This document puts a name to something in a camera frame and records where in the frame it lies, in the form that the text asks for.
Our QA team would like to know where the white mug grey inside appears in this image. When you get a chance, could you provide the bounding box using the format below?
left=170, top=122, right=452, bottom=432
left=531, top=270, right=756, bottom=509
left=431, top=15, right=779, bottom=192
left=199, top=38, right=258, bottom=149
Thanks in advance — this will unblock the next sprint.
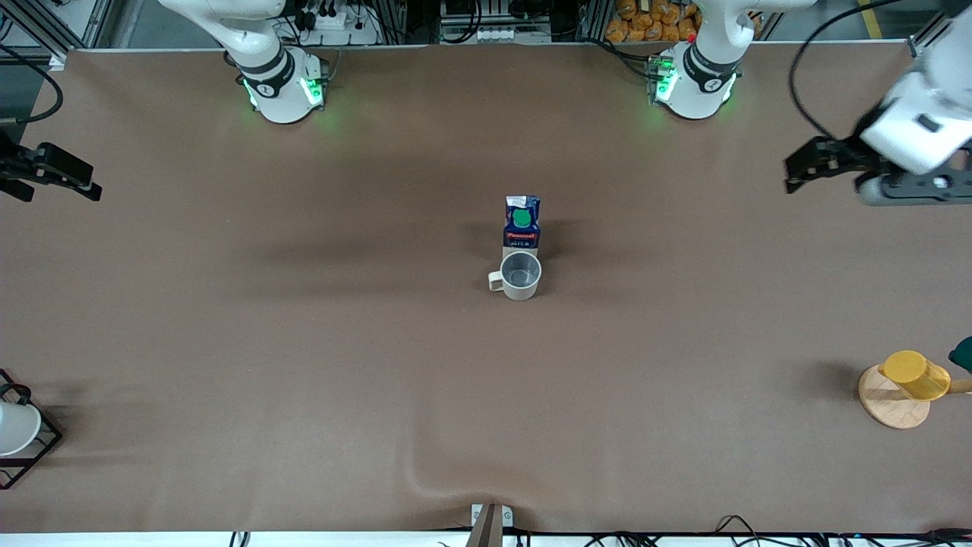
left=488, top=251, right=543, bottom=302

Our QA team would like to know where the round wooden cup stand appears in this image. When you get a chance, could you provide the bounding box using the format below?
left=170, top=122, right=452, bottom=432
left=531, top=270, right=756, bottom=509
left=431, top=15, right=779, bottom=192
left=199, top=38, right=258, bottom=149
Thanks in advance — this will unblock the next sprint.
left=858, top=363, right=972, bottom=430

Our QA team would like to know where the orange bread pile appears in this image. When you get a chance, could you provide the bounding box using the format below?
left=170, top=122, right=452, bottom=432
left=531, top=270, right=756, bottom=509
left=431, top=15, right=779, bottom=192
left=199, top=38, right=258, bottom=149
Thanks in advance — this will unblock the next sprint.
left=604, top=0, right=701, bottom=43

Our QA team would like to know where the brown table cover sheet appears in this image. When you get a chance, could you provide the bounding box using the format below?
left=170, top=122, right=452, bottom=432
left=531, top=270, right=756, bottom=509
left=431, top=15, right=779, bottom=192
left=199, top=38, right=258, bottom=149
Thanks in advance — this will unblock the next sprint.
left=0, top=42, right=972, bottom=534

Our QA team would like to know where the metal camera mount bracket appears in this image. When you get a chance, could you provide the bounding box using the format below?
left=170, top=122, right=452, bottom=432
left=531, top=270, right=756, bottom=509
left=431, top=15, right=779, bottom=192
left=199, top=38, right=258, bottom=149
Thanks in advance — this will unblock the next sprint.
left=470, top=503, right=514, bottom=547

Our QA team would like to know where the long white power strip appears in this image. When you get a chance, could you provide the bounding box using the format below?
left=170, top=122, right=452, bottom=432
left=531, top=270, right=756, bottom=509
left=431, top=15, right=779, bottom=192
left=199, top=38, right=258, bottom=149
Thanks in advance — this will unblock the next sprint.
left=440, top=25, right=553, bottom=44

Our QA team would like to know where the black wire rack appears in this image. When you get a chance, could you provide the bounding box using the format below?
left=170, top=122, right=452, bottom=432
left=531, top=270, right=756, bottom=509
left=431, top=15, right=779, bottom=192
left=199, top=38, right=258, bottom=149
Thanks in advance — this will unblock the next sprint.
left=0, top=369, right=64, bottom=491

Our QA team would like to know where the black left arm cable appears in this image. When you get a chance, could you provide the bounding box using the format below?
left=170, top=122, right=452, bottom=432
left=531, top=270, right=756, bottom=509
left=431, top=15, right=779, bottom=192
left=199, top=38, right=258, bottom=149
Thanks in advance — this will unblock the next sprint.
left=788, top=0, right=906, bottom=142

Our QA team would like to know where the blue milk carton green cap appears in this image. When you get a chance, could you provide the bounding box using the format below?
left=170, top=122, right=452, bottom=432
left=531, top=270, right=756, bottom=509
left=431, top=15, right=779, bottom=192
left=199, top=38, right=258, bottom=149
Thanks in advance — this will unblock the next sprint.
left=503, top=194, right=543, bottom=259

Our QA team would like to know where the white power strip with plugs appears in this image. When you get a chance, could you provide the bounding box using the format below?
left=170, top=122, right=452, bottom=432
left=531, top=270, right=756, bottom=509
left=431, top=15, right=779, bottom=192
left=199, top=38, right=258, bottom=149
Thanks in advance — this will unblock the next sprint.
left=292, top=0, right=382, bottom=46

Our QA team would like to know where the yellow plastic cup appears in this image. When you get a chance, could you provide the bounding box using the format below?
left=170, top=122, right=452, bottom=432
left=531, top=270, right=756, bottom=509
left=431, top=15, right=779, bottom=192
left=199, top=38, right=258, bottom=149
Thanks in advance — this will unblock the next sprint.
left=879, top=350, right=951, bottom=401

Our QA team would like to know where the aluminium frame profile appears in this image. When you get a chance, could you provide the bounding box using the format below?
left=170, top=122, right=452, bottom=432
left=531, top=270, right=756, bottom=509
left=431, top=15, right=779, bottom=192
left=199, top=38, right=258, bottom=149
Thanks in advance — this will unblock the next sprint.
left=908, top=11, right=958, bottom=62
left=0, top=0, right=116, bottom=71

